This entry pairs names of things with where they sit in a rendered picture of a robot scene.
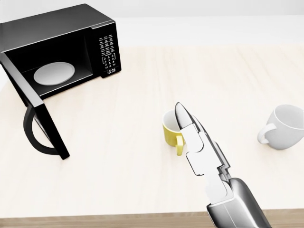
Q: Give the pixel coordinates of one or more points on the black microwave oven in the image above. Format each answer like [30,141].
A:
[59,31]

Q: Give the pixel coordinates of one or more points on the black microwave door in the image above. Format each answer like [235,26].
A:
[38,111]

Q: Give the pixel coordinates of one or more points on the yellow mug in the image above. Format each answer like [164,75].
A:
[171,135]

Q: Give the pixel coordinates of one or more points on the white mug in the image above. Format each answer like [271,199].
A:
[282,129]

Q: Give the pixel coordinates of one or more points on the white microwave turntable plate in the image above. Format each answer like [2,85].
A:
[54,73]

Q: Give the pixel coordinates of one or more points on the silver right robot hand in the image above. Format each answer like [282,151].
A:
[202,152]

